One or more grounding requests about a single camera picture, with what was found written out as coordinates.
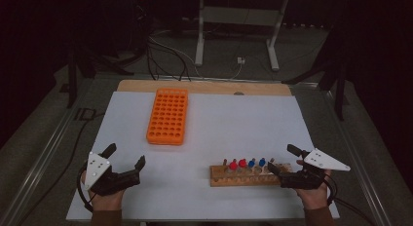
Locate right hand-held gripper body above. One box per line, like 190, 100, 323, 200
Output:
279, 147, 352, 191

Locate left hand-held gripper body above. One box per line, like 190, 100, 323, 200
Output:
84, 150, 142, 197

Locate wooden tube rack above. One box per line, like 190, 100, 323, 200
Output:
209, 162, 292, 188

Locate orange plastic tube rack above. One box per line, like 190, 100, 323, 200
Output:
145, 88, 190, 146

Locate person's left hand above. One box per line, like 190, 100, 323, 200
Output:
81, 169, 127, 212

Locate person's right hand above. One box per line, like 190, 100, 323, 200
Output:
295, 159, 333, 210

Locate black tripod stand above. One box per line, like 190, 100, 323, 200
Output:
282, 27, 350, 122
66, 40, 135, 109

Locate grey metal stand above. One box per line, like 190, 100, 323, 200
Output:
194, 0, 290, 72

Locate dark equipment with red light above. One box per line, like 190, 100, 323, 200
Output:
128, 0, 154, 55

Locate left hand-held gripper cable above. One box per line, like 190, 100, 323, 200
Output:
76, 166, 95, 213

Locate hand-held gripper cable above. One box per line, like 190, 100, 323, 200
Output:
324, 173, 374, 226
76, 166, 95, 213

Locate long black floor cable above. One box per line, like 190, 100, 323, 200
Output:
18, 112, 106, 225

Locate right hand-held gripper cable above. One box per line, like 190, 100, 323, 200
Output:
324, 173, 374, 226

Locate black floor cables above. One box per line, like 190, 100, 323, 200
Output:
145, 40, 193, 82

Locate white floor cable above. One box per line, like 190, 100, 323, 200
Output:
148, 35, 244, 81

